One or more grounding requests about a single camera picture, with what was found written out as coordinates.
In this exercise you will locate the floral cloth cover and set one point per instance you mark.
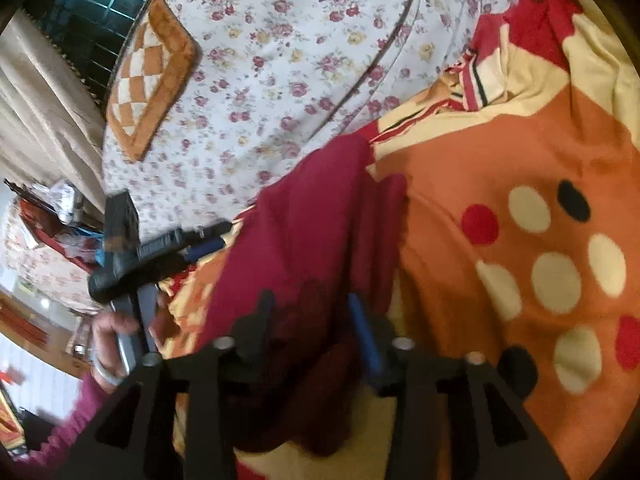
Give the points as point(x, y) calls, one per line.
point(45, 270)

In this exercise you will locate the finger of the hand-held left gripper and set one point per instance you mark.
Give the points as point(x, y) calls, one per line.
point(207, 246)
point(207, 230)

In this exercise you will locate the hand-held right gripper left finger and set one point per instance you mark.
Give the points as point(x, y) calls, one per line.
point(257, 330)

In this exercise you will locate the orange checkered cushion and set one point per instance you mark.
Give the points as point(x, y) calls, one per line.
point(165, 60)

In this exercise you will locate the white plastic bag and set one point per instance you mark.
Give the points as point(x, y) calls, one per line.
point(67, 200)

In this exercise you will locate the person's left forearm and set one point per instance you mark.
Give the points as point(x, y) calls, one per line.
point(65, 430)

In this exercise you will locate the silver bangle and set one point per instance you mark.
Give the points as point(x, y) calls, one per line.
point(102, 375)

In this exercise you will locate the red orange cream printed blanket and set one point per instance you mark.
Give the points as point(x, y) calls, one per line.
point(500, 135)

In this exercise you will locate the white floral bedsheet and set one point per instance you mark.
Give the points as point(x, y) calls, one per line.
point(280, 60)

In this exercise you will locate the maroon garment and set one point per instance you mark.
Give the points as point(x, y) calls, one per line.
point(310, 210)

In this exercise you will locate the person's left hand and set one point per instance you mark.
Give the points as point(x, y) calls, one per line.
point(107, 330)

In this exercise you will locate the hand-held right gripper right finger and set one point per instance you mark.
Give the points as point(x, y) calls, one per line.
point(362, 330)

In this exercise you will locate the beige curtain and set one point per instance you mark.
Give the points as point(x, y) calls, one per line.
point(40, 110)

